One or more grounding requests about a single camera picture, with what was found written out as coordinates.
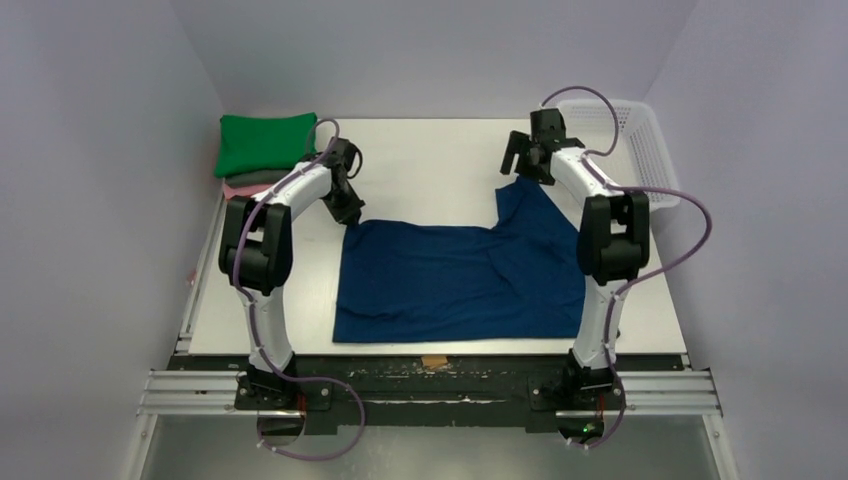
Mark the aluminium table frame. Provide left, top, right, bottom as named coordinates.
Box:
left=118, top=199, right=234, bottom=479

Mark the pink folded t-shirt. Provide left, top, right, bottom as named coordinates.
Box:
left=222, top=183, right=270, bottom=201

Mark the brown tape piece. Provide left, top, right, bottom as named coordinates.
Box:
left=421, top=355, right=450, bottom=371

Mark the white plastic basket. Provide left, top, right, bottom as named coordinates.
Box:
left=557, top=99, right=679, bottom=190

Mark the grey folded t-shirt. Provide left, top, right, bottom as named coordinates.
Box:
left=224, top=169, right=291, bottom=188

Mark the blue t-shirt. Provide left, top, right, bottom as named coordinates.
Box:
left=332, top=178, right=586, bottom=344

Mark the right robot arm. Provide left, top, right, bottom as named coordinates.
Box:
left=500, top=107, right=650, bottom=407

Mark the green folded t-shirt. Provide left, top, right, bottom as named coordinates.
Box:
left=214, top=112, right=318, bottom=179

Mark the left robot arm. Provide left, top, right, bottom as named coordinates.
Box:
left=218, top=138, right=365, bottom=410

